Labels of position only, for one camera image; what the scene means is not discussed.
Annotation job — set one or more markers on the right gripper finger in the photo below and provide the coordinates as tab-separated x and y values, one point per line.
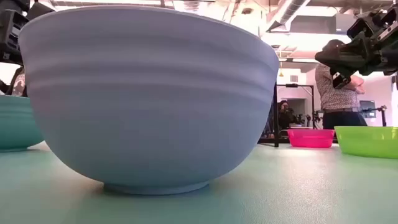
342	56
340	79

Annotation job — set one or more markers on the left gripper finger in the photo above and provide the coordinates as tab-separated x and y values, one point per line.
38	11

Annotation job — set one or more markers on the small pink plastic bowl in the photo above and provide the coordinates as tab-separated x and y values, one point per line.
311	138

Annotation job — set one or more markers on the small green plastic bowl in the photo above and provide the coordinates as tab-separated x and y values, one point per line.
367	141

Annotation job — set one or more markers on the large teal bowl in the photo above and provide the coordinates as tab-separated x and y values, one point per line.
15	124

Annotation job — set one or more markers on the large lavender blue bowl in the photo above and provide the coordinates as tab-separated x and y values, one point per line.
149	109

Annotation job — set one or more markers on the small black background robot arm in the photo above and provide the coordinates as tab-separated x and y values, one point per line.
315	118

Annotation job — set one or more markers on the standing person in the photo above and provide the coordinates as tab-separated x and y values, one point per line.
339	96

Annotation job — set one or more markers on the dark computer monitor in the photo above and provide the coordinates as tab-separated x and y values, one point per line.
370	109

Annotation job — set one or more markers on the black background robot stand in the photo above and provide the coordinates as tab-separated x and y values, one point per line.
384	116

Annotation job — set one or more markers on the yellow hanging pendant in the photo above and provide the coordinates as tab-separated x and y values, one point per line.
281	74

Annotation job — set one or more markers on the seated person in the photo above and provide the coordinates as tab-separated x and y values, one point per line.
284	116

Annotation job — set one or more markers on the black background rig frame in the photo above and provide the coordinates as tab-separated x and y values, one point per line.
312	102

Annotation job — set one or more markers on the silver ceiling duct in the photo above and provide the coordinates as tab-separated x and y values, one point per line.
290	11

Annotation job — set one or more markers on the wooden shelf with black frame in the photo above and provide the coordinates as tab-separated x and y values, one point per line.
276	124

